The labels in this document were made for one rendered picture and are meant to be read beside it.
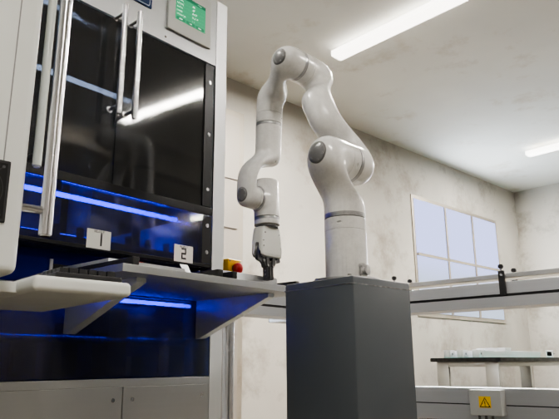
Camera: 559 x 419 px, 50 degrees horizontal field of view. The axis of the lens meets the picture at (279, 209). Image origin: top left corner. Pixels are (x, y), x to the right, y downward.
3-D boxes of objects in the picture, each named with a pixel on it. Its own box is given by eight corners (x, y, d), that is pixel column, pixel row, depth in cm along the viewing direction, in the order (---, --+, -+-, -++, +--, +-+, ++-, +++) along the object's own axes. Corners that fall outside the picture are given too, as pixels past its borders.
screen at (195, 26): (165, 27, 223) (168, -22, 228) (208, 50, 238) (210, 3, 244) (167, 27, 222) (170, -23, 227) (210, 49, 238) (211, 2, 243)
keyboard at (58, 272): (-13, 295, 143) (-12, 285, 144) (45, 299, 152) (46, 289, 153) (55, 277, 115) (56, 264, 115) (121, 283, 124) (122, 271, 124)
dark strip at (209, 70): (200, 263, 217) (205, 63, 237) (209, 264, 220) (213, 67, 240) (201, 262, 216) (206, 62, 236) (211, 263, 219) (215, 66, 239)
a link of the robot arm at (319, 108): (324, 185, 175) (357, 196, 187) (354, 162, 169) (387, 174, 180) (275, 65, 200) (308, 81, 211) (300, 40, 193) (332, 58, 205)
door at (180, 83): (111, 184, 194) (121, 23, 209) (209, 209, 226) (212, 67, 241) (112, 184, 194) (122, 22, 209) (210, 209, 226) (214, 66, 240)
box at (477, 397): (470, 415, 220) (467, 389, 223) (476, 414, 224) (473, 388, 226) (502, 416, 213) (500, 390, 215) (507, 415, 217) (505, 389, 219)
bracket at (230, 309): (195, 338, 208) (195, 300, 211) (201, 338, 210) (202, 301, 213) (268, 334, 186) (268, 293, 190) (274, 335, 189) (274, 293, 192)
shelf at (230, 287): (25, 288, 173) (25, 281, 174) (205, 304, 225) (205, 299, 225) (122, 270, 143) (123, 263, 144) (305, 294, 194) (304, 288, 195)
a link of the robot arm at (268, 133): (254, 111, 193) (249, 204, 186) (287, 125, 204) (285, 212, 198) (234, 118, 199) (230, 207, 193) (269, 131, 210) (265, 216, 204)
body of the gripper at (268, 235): (269, 229, 202) (269, 262, 199) (248, 224, 195) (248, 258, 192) (285, 224, 198) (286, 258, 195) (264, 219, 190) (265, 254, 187)
